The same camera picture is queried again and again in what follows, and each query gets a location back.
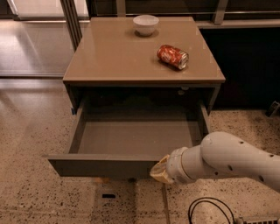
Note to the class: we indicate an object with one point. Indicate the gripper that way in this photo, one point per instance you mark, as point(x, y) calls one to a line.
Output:
point(174, 166)

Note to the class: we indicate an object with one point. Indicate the grey power strip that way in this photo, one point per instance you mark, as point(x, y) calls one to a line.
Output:
point(258, 220)

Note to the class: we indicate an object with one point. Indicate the grey top drawer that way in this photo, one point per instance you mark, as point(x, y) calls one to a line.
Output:
point(125, 141)

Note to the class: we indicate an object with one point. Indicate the black floor marker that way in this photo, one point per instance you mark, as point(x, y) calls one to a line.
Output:
point(108, 196)

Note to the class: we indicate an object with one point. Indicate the white ceramic bowl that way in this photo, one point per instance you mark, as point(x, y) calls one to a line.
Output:
point(145, 25)

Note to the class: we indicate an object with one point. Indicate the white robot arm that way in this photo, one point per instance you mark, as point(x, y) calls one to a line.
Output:
point(219, 156)

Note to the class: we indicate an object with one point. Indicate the black object by wall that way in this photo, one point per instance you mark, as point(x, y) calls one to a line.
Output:
point(275, 105)

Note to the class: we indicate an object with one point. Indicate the red soda can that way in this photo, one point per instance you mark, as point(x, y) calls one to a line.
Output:
point(173, 56)

